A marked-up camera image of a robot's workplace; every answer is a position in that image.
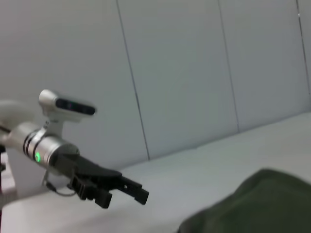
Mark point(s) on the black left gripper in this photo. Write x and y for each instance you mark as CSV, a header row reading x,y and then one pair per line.
x,y
85,170

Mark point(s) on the dark green FREE! t-shirt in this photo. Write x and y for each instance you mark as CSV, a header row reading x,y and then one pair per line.
x,y
250,204

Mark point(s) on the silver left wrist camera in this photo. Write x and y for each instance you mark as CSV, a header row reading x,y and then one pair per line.
x,y
63,109

